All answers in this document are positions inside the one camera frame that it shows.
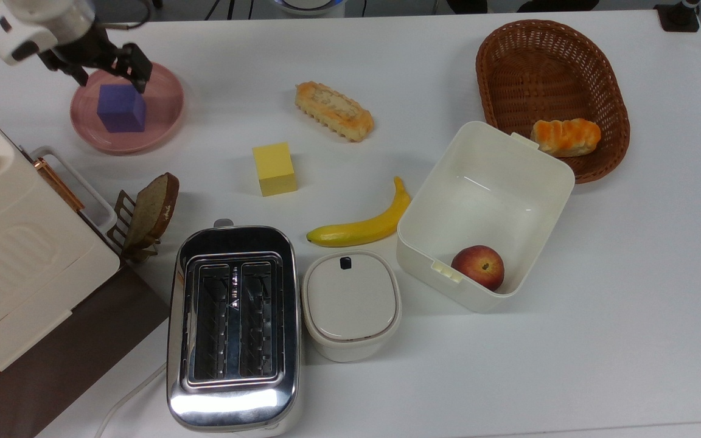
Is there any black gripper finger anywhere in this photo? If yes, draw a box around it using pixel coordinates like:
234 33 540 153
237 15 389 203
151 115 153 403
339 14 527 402
114 43 154 94
54 61 91 87

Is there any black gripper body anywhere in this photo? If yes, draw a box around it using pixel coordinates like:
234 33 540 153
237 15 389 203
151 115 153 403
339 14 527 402
37 24 125 78

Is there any purple cube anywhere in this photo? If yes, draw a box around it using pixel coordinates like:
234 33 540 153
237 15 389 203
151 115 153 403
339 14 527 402
97 84 147 133

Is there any yellow cube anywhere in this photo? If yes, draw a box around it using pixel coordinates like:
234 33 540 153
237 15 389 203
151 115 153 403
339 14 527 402
252 142 298 197

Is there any pink plate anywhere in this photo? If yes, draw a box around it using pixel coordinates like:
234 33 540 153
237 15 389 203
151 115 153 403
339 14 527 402
70 63 184 155

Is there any brown bread slice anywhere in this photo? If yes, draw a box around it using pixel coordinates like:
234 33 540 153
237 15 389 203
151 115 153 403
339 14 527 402
124 173 180 249

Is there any cream toy oven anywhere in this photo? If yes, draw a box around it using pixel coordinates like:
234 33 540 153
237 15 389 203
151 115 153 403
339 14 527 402
0 91 121 399

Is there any long crusty bread loaf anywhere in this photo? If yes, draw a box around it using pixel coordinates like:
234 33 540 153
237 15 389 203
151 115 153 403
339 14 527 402
295 82 375 142

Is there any yellow banana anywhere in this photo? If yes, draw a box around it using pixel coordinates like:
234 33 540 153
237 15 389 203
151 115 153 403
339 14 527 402
306 176 412 248

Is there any dark brown oven stand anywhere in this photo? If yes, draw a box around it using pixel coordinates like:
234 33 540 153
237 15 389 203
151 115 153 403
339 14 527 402
0 265 172 438

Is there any white lidded container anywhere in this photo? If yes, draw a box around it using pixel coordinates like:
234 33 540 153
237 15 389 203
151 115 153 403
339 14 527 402
301 250 402 363

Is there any silver two-slot toaster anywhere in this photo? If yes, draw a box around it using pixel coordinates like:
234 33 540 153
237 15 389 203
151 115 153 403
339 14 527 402
167 219 302 434

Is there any open white plastic box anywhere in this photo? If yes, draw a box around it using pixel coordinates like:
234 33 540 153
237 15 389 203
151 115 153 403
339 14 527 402
396 120 576 314

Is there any red peach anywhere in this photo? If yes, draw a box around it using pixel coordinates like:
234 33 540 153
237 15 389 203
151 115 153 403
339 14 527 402
451 245 505 291

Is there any brown wicker basket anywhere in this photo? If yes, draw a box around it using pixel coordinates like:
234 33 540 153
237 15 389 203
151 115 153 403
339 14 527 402
476 19 631 184

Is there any orange glazed bread roll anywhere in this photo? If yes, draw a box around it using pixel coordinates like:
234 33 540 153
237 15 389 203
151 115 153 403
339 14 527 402
531 118 602 158

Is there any copper oven handle bar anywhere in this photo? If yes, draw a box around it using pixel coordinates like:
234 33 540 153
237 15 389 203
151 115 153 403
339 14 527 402
34 157 86 212

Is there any white oven door handle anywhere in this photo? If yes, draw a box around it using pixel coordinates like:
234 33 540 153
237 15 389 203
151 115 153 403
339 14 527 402
30 146 117 235

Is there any white toaster cable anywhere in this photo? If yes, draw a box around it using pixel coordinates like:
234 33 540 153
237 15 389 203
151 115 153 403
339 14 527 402
94 363 169 438

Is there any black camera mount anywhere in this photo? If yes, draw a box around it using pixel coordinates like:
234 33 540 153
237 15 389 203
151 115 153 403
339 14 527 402
655 0 701 32

